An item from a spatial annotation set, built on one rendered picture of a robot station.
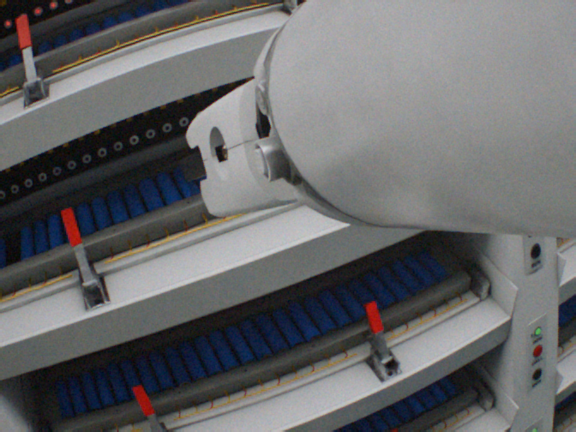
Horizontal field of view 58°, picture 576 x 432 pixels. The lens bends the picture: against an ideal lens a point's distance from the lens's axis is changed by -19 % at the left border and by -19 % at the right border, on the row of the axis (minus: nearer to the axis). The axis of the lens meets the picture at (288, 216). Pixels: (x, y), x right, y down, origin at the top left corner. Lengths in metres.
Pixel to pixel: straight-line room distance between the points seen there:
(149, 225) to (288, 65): 0.45
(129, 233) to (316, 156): 0.46
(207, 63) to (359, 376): 0.38
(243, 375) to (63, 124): 0.34
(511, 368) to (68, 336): 0.56
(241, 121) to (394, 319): 0.54
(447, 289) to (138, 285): 0.38
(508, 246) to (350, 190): 0.57
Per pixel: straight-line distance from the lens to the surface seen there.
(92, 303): 0.57
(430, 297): 0.74
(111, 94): 0.53
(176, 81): 0.54
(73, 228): 0.56
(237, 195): 0.23
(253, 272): 0.57
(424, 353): 0.71
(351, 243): 0.60
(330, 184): 0.17
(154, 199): 0.64
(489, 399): 0.87
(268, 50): 0.19
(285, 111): 0.17
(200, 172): 0.29
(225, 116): 0.23
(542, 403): 0.91
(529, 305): 0.78
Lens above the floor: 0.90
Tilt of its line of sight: 17 degrees down
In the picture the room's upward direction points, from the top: 15 degrees counter-clockwise
